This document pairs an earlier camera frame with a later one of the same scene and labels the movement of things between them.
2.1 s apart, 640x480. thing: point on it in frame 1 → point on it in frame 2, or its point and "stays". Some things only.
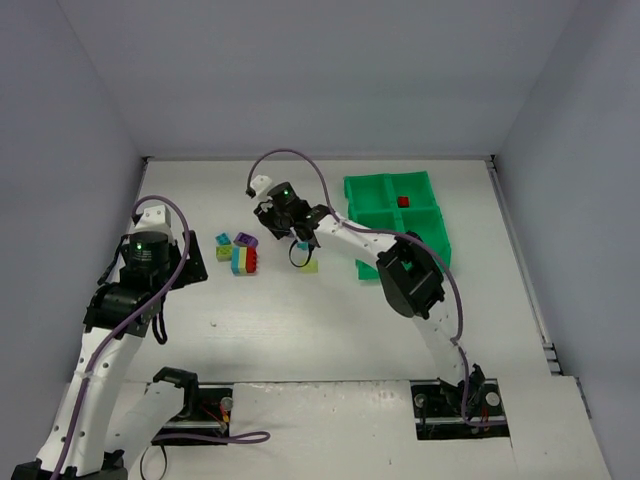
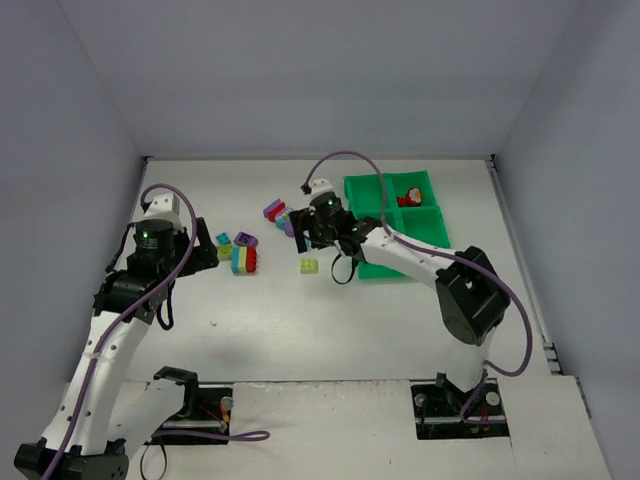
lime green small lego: (224, 253) stays
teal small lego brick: (223, 239) stays
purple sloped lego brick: (244, 239) stays
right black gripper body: (273, 220) → (304, 226)
